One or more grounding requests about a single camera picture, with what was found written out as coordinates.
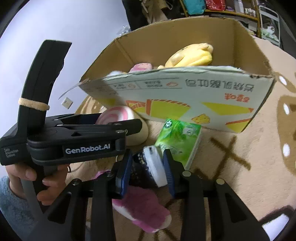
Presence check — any black white small pouch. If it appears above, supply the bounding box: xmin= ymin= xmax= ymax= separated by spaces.
xmin=129 ymin=146 xmax=167 ymax=189

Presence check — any pink plush toy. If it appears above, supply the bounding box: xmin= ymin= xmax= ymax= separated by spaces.
xmin=129 ymin=63 xmax=153 ymax=73

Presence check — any yellow dog plush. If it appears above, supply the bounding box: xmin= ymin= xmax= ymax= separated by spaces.
xmin=157 ymin=43 xmax=214 ymax=69

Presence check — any grey fleece sleeve forearm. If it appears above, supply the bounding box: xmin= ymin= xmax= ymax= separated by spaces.
xmin=1 ymin=176 xmax=36 ymax=240

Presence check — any person's left hand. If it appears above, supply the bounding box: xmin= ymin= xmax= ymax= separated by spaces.
xmin=6 ymin=163 xmax=69 ymax=206

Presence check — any pink swirl roll plush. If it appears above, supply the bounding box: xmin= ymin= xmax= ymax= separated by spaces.
xmin=96 ymin=106 xmax=149 ymax=146

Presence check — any black white furry plush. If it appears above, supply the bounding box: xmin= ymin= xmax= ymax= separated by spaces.
xmin=106 ymin=70 xmax=127 ymax=78

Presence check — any pink white bear plush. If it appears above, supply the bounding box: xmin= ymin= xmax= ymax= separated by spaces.
xmin=93 ymin=170 xmax=172 ymax=233

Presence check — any beige floral blanket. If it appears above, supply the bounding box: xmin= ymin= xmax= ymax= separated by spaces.
xmin=67 ymin=37 xmax=295 ymax=240

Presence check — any green tissue pack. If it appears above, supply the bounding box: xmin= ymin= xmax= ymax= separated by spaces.
xmin=154 ymin=118 xmax=202 ymax=170

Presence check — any brown cardboard box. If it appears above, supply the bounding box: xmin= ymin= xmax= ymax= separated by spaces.
xmin=59 ymin=15 xmax=277 ymax=134

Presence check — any wooden bookshelf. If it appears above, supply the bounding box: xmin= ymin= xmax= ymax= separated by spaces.
xmin=180 ymin=1 xmax=261 ymax=37

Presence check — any teal bag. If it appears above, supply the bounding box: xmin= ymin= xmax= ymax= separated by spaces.
xmin=183 ymin=0 xmax=206 ymax=15

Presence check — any red patterned bag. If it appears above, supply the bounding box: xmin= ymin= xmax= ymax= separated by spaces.
xmin=205 ymin=0 xmax=226 ymax=11

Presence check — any white metal cart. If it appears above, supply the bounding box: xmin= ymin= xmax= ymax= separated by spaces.
xmin=258 ymin=5 xmax=280 ymax=47

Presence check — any white wall socket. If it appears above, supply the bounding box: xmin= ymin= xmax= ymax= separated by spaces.
xmin=62 ymin=97 xmax=73 ymax=109

